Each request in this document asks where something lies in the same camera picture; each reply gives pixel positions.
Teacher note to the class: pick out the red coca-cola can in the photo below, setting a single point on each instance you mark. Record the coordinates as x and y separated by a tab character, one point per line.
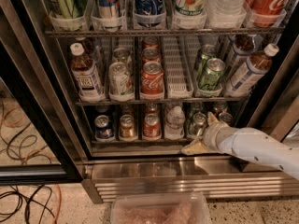
150	42
151	55
152	78

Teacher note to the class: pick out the tea bottle middle right front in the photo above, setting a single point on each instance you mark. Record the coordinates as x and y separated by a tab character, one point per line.
250	72

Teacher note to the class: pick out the empty white shelf glide tray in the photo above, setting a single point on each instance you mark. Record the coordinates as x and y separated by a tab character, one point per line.
176	71

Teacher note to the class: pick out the blue pepsi can bottom front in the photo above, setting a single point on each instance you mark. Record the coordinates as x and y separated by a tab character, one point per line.
103	128

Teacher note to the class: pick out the iced tea bottle middle left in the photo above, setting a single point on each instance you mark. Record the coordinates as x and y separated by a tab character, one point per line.
85	72

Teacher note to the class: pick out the white 7up can middle front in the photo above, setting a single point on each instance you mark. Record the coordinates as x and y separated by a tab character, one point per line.
120	79

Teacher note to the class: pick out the clear water bottle bottom shelf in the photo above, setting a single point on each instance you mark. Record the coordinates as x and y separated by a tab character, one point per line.
174	125

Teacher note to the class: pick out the green can middle rear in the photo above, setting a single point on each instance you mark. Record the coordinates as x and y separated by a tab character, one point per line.
205	53

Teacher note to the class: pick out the stainless fridge bottom grille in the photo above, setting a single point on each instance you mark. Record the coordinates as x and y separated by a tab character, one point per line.
215	176

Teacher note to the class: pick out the clear plastic bin with wrap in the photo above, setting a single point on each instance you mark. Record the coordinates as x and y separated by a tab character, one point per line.
161	208

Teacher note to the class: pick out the red can bottom shelf front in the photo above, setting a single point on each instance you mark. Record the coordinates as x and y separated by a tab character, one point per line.
151	126

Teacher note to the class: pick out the blue pepsi can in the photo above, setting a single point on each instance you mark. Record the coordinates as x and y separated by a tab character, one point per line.
103	128
103	110

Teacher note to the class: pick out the green can bottom shelf rear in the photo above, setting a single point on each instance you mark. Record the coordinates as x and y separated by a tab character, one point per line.
195	108

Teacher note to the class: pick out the fridge glass door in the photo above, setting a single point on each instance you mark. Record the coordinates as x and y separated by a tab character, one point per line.
274	106
36	73

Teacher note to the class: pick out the white 7up can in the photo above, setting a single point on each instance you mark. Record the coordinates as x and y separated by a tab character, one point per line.
120	79
122	55

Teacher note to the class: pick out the fridge right glass door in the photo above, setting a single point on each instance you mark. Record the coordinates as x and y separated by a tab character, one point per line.
274	106

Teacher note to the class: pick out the blue pepsi bottle top shelf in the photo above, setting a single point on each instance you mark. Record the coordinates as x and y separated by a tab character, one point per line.
150	13

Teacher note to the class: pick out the gold can bottom shelf rear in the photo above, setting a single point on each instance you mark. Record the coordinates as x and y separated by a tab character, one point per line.
219	107

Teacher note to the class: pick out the red can shelf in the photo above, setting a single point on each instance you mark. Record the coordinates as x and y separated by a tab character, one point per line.
151	108
151	126

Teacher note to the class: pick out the red can bottom shelf rear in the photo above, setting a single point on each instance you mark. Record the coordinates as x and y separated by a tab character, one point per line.
151	108

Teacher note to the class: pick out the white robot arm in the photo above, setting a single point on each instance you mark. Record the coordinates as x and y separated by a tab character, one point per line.
247	144

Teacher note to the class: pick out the gold can shelf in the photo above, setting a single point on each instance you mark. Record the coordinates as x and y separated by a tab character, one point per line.
226	118
219	107

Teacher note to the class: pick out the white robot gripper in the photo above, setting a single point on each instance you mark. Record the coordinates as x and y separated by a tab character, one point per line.
212	135

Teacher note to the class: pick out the brown can shelf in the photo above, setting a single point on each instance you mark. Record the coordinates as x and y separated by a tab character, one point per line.
127	110
127	126

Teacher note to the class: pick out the gold can bottom shelf front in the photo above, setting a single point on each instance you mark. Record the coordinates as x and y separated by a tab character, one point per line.
226	118

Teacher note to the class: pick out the tea bottle middle right rear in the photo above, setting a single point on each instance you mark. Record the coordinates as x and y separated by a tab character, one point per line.
241	49

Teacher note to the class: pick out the red coca-cola bottle top shelf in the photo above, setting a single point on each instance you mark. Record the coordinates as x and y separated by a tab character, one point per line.
264	13

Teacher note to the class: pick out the brown can bottom shelf rear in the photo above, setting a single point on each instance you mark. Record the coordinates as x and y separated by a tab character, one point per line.
127	110

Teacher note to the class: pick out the white 7up can middle rear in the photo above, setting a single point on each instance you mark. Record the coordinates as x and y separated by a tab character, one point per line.
122	55

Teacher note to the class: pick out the clear water bottle top shelf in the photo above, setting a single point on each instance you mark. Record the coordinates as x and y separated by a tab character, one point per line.
226	0

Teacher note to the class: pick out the blue pepsi can bottom rear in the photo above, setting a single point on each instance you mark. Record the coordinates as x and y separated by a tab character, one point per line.
103	110

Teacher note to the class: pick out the green can middle front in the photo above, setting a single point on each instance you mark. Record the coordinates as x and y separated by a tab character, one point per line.
211	74

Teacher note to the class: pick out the fridge left glass door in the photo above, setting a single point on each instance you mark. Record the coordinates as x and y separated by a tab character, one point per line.
36	73

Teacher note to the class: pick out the clear water bottle shelf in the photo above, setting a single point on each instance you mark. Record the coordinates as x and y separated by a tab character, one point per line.
174	125
226	0

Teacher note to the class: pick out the brown can bottom shelf front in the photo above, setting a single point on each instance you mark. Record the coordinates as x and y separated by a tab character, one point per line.
127	126

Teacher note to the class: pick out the red coca-cola can middle front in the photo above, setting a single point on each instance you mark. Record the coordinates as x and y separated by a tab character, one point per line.
152	78

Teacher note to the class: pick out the red coca-cola can middle rear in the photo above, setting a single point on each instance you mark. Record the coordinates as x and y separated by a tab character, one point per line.
150	42

